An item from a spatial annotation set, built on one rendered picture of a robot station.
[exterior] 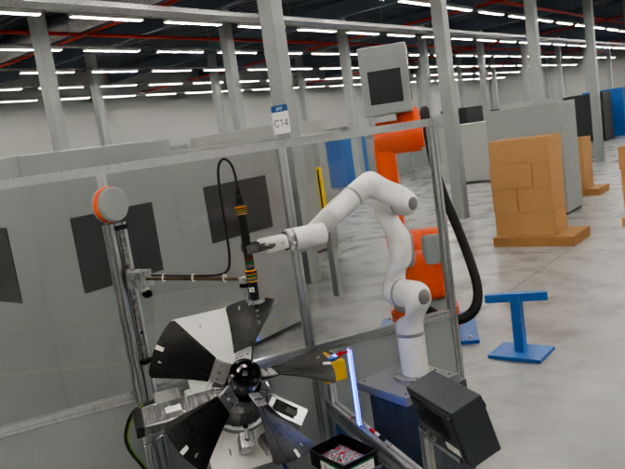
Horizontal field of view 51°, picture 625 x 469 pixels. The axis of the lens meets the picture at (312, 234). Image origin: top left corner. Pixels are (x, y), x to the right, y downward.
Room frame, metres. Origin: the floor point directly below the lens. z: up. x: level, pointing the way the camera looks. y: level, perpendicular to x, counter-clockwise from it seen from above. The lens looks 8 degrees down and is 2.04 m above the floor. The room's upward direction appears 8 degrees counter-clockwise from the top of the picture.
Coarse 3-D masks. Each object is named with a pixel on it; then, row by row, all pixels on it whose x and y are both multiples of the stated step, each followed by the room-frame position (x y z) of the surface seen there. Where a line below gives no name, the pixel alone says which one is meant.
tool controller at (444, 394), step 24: (432, 384) 1.92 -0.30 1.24; (456, 384) 1.87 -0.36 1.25; (432, 408) 1.83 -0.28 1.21; (456, 408) 1.75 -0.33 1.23; (480, 408) 1.77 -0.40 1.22; (432, 432) 1.91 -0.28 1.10; (456, 432) 1.75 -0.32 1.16; (480, 432) 1.77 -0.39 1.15; (456, 456) 1.83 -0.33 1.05; (480, 456) 1.76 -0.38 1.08
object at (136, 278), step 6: (126, 270) 2.78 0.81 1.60; (132, 270) 2.80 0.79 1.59; (138, 270) 2.78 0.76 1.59; (144, 270) 2.75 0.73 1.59; (150, 270) 2.76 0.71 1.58; (126, 276) 2.76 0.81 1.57; (132, 276) 2.74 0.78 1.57; (138, 276) 2.72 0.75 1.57; (144, 276) 2.73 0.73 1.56; (150, 276) 2.76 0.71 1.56; (126, 282) 2.76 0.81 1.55; (132, 282) 2.74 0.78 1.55; (138, 282) 2.72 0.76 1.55; (144, 282) 2.73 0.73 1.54; (150, 282) 2.75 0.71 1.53
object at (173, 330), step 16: (160, 336) 2.41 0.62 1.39; (176, 336) 2.41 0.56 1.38; (192, 336) 2.40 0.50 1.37; (160, 352) 2.39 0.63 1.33; (176, 352) 2.39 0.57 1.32; (192, 352) 2.39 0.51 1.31; (208, 352) 2.38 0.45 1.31; (160, 368) 2.38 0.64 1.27; (176, 368) 2.39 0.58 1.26; (192, 368) 2.38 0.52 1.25; (208, 368) 2.38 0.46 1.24
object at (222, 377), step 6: (216, 360) 2.38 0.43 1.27; (216, 366) 2.38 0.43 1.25; (222, 366) 2.38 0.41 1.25; (228, 366) 2.38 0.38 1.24; (216, 372) 2.39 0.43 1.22; (222, 372) 2.38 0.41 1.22; (228, 372) 2.38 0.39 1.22; (210, 378) 2.39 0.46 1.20; (216, 378) 2.39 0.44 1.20; (222, 378) 2.38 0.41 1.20
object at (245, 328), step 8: (232, 304) 2.64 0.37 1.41; (240, 304) 2.62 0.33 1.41; (264, 304) 2.57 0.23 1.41; (272, 304) 2.56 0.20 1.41; (232, 312) 2.62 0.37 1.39; (240, 312) 2.60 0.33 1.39; (248, 312) 2.57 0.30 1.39; (264, 312) 2.54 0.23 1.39; (232, 320) 2.59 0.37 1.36; (240, 320) 2.57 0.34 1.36; (248, 320) 2.54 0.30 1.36; (256, 320) 2.52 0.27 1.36; (264, 320) 2.51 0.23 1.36; (232, 328) 2.56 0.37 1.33; (240, 328) 2.54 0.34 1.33; (248, 328) 2.51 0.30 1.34; (256, 328) 2.49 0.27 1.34; (232, 336) 2.54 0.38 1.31; (240, 336) 2.51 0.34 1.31; (248, 336) 2.48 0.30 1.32; (256, 336) 2.46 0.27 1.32; (240, 344) 2.48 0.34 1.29; (248, 344) 2.45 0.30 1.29
